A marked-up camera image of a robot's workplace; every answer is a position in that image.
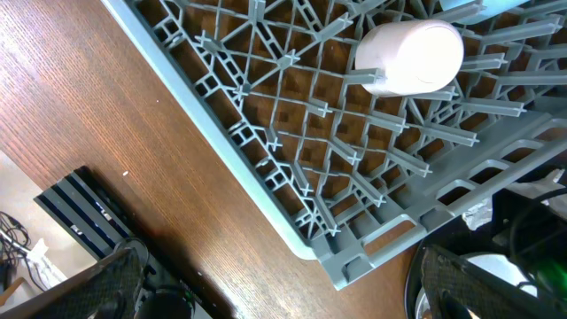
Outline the black ribbed base block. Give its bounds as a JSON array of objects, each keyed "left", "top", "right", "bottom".
[{"left": 35, "top": 167, "right": 212, "bottom": 318}]

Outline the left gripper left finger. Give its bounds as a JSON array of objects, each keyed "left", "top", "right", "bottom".
[{"left": 1, "top": 248, "right": 144, "bottom": 319}]

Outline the grey plate with food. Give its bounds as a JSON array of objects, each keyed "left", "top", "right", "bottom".
[{"left": 415, "top": 253, "right": 537, "bottom": 318}]

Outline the light blue plastic cup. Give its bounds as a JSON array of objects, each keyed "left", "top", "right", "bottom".
[{"left": 439, "top": 0, "right": 529, "bottom": 25}]

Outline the crumpled white tissue left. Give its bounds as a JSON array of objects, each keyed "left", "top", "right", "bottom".
[{"left": 462, "top": 168, "right": 566, "bottom": 230}]

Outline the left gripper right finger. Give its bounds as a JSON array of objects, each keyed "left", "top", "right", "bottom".
[{"left": 421, "top": 245, "right": 566, "bottom": 319}]

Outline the round black serving tray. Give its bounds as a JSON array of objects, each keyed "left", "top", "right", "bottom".
[{"left": 404, "top": 217, "right": 506, "bottom": 319}]

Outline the pink plastic cup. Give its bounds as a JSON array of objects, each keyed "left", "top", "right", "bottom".
[{"left": 354, "top": 19, "right": 464, "bottom": 97}]

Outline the grey plastic dishwasher rack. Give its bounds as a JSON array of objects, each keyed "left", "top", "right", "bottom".
[{"left": 106, "top": 0, "right": 566, "bottom": 289}]

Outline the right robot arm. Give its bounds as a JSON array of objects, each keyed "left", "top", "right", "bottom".
[{"left": 491, "top": 166, "right": 566, "bottom": 313}]

